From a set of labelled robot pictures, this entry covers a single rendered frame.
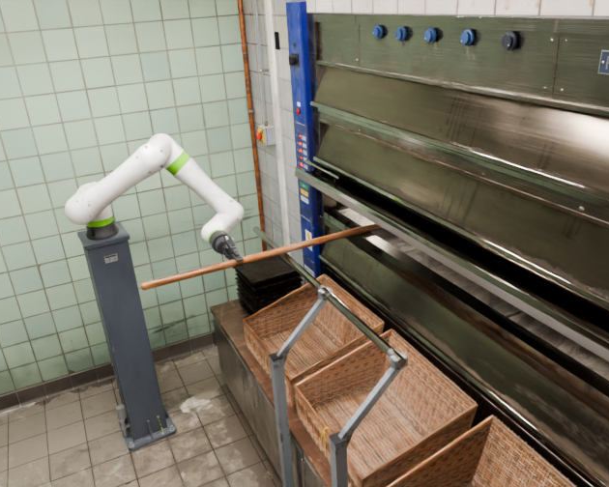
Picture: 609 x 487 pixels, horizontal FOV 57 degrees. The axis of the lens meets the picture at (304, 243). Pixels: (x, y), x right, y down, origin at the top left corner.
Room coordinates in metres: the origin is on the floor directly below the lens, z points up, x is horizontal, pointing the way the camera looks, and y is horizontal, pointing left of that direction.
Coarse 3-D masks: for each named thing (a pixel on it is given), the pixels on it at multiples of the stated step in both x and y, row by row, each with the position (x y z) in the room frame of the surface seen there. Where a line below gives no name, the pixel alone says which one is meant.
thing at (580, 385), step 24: (336, 216) 2.52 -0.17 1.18; (360, 240) 2.28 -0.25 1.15; (408, 264) 1.97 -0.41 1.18; (432, 288) 1.81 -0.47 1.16; (456, 288) 1.75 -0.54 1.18; (480, 312) 1.58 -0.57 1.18; (504, 336) 1.47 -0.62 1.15; (528, 336) 1.43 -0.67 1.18; (552, 360) 1.30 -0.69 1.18; (576, 360) 1.29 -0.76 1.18; (576, 384) 1.22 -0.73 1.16; (600, 384) 1.19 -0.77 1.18
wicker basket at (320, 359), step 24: (312, 288) 2.52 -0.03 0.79; (336, 288) 2.41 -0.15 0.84; (264, 312) 2.40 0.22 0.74; (288, 312) 2.45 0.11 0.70; (336, 312) 2.37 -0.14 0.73; (360, 312) 2.22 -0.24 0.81; (264, 336) 2.39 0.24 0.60; (288, 336) 2.39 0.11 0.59; (312, 336) 2.38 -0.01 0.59; (336, 336) 2.32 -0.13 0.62; (360, 336) 2.01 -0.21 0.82; (264, 360) 2.13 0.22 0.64; (288, 360) 2.19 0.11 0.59; (312, 360) 2.18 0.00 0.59; (288, 384) 1.89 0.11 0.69; (312, 384) 1.90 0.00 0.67
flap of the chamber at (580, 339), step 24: (360, 192) 2.24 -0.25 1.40; (408, 216) 1.94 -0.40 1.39; (408, 240) 1.70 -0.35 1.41; (432, 240) 1.69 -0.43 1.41; (456, 240) 1.71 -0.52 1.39; (456, 264) 1.48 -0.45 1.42; (480, 264) 1.50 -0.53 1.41; (504, 264) 1.52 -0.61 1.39; (528, 288) 1.34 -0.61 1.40; (552, 288) 1.36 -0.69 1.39; (528, 312) 1.22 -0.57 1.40; (576, 312) 1.21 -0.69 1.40; (600, 312) 1.22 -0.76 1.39; (576, 336) 1.09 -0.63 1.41
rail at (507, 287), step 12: (300, 168) 2.51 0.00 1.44; (312, 180) 2.37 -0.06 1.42; (336, 192) 2.17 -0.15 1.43; (360, 204) 2.00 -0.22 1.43; (384, 216) 1.85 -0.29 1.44; (396, 228) 1.77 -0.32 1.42; (408, 228) 1.73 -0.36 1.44; (420, 240) 1.65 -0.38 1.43; (444, 252) 1.54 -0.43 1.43; (468, 264) 1.44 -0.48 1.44; (480, 276) 1.39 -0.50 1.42; (492, 276) 1.36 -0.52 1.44; (504, 288) 1.31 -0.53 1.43; (516, 288) 1.29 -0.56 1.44; (528, 300) 1.23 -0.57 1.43; (552, 312) 1.16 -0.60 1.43; (564, 324) 1.13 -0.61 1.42; (576, 324) 1.10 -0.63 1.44; (588, 336) 1.07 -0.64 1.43; (600, 336) 1.04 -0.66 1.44
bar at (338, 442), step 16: (272, 240) 2.31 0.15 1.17; (288, 256) 2.12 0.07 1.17; (304, 272) 1.96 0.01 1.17; (320, 288) 1.83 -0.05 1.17; (320, 304) 1.80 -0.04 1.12; (336, 304) 1.71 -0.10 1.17; (304, 320) 1.78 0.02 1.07; (352, 320) 1.61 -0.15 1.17; (368, 336) 1.51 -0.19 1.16; (288, 352) 1.75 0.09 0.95; (384, 352) 1.43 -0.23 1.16; (272, 368) 1.72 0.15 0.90; (400, 368) 1.37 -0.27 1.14; (384, 384) 1.35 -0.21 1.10; (368, 400) 1.33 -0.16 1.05; (352, 416) 1.32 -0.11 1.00; (288, 432) 1.72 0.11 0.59; (352, 432) 1.30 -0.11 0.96; (288, 448) 1.71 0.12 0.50; (336, 448) 1.27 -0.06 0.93; (288, 464) 1.71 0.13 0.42; (336, 464) 1.27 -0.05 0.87; (288, 480) 1.71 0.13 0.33; (336, 480) 1.27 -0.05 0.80
